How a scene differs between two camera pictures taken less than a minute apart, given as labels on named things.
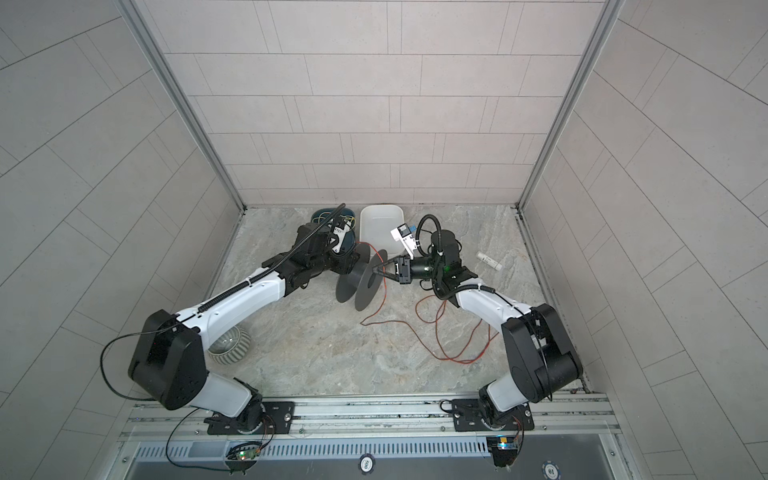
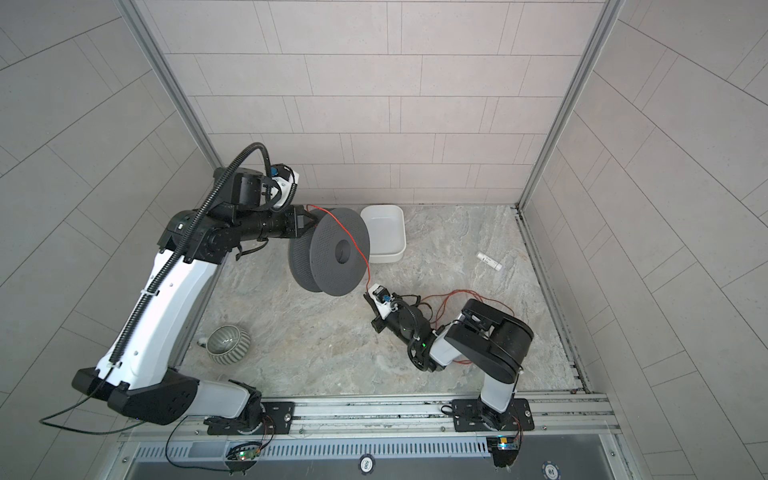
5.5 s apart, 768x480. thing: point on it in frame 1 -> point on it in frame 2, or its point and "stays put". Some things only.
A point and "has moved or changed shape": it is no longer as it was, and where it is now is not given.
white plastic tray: (376, 223) stays put
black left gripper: (346, 260) -> (294, 226)
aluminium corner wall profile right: (573, 101) stays put
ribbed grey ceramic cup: (231, 347) stays put
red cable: (365, 321) has moved or changed shape
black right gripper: (403, 263) -> (380, 324)
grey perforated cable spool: (363, 284) has moved or changed shape
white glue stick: (489, 261) stays put
